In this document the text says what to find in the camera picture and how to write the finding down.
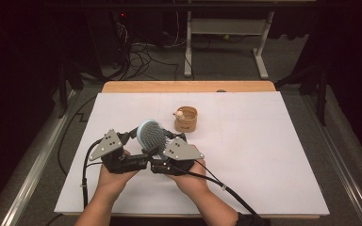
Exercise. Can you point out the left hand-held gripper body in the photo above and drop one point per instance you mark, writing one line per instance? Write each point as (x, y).
(106, 147)

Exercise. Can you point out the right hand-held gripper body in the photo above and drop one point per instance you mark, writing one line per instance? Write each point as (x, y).
(182, 150)

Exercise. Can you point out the light blue hairbrush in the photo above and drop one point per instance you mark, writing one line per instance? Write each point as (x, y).
(154, 135)

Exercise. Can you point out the person's right hand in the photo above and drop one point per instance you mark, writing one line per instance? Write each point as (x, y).
(191, 180)

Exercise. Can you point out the person's left hand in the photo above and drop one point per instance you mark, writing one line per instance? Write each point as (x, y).
(113, 183)

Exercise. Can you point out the tan pot with animal figure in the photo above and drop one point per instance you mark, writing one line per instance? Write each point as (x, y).
(187, 125)

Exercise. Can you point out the white table cover sheet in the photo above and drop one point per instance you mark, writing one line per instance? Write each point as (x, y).
(248, 157)

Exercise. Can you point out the black metal stand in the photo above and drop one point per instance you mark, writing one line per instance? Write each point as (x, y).
(322, 94)
(63, 88)

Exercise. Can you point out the dark computer tower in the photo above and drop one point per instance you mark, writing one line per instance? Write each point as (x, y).
(106, 37)

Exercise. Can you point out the small yellow-green ball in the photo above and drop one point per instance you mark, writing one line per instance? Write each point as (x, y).
(226, 37)

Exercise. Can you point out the white metal stand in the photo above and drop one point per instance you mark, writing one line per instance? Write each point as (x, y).
(226, 26)

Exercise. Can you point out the aluminium floor rail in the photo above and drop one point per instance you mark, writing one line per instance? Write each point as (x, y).
(342, 163)
(34, 169)

